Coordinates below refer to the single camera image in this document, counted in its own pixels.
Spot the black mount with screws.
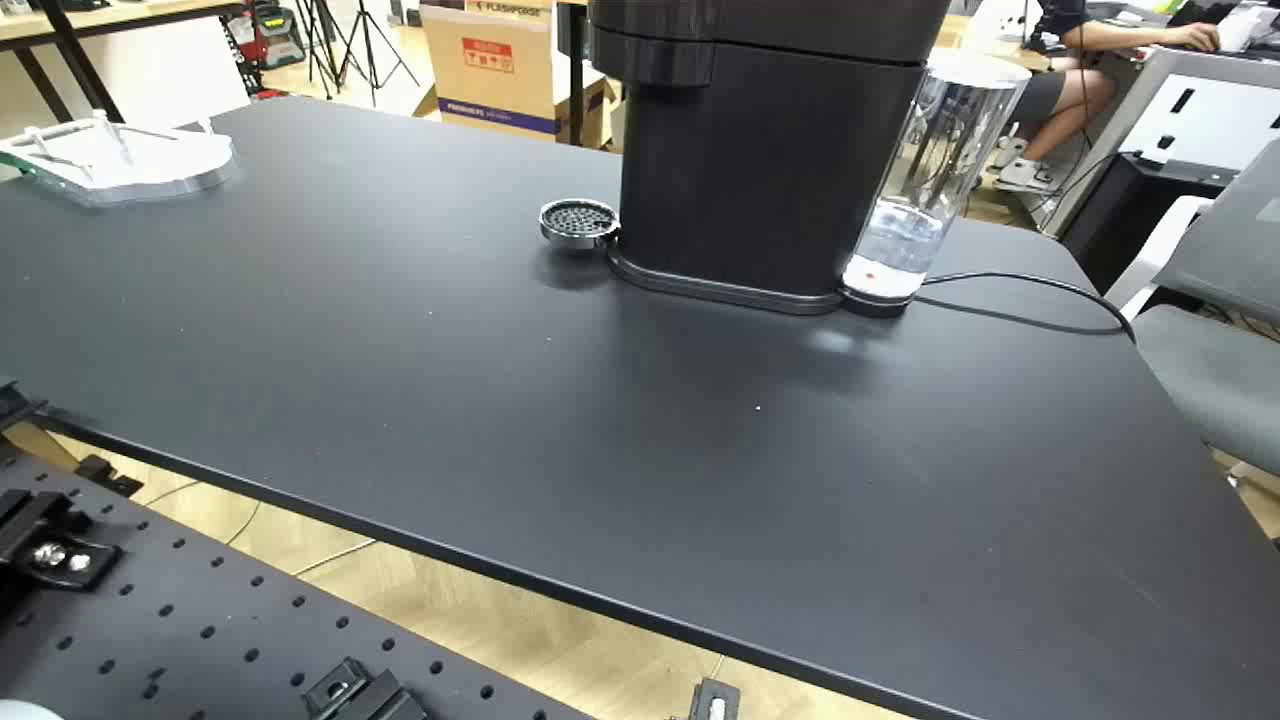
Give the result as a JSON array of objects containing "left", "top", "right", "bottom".
[{"left": 0, "top": 484, "right": 124, "bottom": 590}]

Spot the white panel with grey frame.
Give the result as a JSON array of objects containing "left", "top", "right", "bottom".
[{"left": 1053, "top": 42, "right": 1280, "bottom": 290}]

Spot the black power cable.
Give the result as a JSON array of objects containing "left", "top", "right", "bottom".
[{"left": 911, "top": 267, "right": 1139, "bottom": 340}]

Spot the cardboard box with red label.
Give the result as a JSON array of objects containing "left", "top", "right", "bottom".
[{"left": 415, "top": 0, "right": 595, "bottom": 140}]

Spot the clear water tank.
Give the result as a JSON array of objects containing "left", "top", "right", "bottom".
[{"left": 836, "top": 49, "right": 1032, "bottom": 315}]

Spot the small black block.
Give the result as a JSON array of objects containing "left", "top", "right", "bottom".
[{"left": 299, "top": 655, "right": 432, "bottom": 720}]

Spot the thin black tripod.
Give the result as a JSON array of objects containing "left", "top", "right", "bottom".
[{"left": 284, "top": 0, "right": 425, "bottom": 105}]

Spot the wooden table with black legs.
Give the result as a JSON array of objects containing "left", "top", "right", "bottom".
[{"left": 0, "top": 0, "right": 251, "bottom": 125}]

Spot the grey office chair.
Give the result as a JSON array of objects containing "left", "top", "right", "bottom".
[{"left": 1131, "top": 135, "right": 1280, "bottom": 475}]

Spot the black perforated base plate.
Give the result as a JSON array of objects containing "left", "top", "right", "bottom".
[{"left": 0, "top": 436, "right": 591, "bottom": 720}]

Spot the black coffee maker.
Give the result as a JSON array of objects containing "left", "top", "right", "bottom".
[{"left": 584, "top": 0, "right": 954, "bottom": 315}]

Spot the seated person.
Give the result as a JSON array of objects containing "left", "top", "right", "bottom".
[{"left": 992, "top": 0, "right": 1243, "bottom": 197}]

